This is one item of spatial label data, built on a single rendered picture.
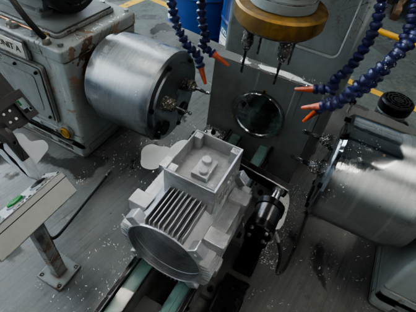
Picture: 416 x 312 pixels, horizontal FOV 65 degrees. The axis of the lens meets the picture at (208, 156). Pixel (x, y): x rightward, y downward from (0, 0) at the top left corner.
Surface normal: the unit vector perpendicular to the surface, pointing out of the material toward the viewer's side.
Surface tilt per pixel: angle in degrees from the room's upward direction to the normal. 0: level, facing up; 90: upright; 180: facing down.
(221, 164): 0
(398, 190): 47
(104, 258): 0
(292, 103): 90
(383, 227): 84
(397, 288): 89
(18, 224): 52
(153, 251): 32
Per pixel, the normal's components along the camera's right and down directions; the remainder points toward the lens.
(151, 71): -0.16, -0.26
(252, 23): -0.70, 0.47
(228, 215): 0.10, -0.68
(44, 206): 0.76, -0.10
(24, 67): -0.46, 0.62
